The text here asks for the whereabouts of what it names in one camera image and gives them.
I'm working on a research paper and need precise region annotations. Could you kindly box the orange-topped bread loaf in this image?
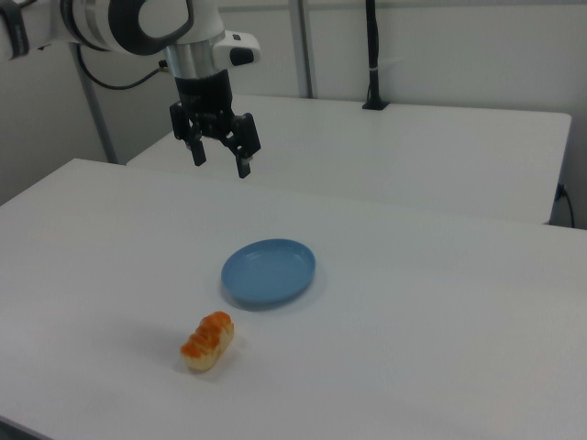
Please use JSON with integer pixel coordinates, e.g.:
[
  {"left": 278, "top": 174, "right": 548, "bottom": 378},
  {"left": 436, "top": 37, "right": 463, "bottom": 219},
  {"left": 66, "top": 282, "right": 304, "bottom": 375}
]
[{"left": 180, "top": 311, "right": 236, "bottom": 372}]

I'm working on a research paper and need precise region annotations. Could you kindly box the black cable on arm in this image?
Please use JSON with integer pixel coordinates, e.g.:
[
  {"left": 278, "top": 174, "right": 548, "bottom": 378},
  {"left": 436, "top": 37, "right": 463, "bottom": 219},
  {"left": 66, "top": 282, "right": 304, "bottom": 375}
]
[{"left": 75, "top": 44, "right": 169, "bottom": 91}]

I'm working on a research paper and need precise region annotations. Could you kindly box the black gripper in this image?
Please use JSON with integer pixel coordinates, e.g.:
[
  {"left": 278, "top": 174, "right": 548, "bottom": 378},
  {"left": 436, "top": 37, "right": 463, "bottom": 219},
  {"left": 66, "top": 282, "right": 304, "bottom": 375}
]
[{"left": 169, "top": 68, "right": 263, "bottom": 181}]

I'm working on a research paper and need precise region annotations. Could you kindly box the blue round plate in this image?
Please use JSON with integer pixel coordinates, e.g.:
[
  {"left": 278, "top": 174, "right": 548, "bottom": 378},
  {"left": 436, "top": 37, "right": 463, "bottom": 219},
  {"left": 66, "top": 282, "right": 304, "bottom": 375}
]
[{"left": 220, "top": 237, "right": 317, "bottom": 309}]

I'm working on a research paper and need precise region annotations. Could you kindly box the adjacent white table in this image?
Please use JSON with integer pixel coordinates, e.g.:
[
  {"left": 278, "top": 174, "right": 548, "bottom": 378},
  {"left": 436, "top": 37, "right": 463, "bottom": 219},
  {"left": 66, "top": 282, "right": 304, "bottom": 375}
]
[{"left": 126, "top": 93, "right": 573, "bottom": 226}]

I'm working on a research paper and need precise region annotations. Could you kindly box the black camera pole with base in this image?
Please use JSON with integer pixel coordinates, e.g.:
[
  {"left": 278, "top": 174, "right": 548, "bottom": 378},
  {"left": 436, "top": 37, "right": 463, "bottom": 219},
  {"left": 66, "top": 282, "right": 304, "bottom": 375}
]
[{"left": 361, "top": 0, "right": 391, "bottom": 112}]

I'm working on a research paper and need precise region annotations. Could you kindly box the grey metal partition post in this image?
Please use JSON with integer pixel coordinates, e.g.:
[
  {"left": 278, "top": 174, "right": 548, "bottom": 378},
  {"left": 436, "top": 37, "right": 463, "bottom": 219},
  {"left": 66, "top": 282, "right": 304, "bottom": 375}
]
[
  {"left": 68, "top": 43, "right": 118, "bottom": 164},
  {"left": 288, "top": 0, "right": 318, "bottom": 99}
]

